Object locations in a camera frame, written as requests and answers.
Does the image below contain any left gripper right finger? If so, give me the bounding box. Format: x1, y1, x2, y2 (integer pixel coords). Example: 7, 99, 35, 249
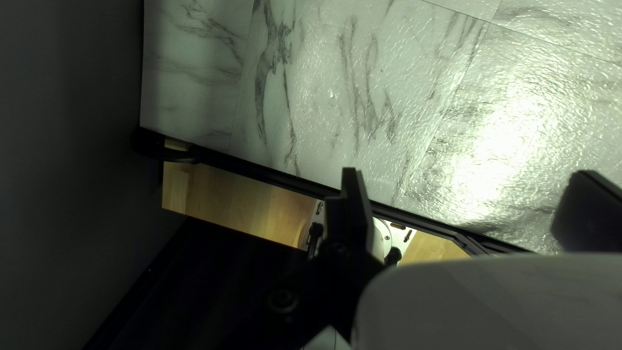
550, 169, 622, 253

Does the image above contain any black frame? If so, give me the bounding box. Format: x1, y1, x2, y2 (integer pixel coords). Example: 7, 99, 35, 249
130, 125, 531, 257

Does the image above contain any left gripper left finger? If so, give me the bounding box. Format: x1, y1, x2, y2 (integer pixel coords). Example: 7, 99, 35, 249
267, 168, 386, 342

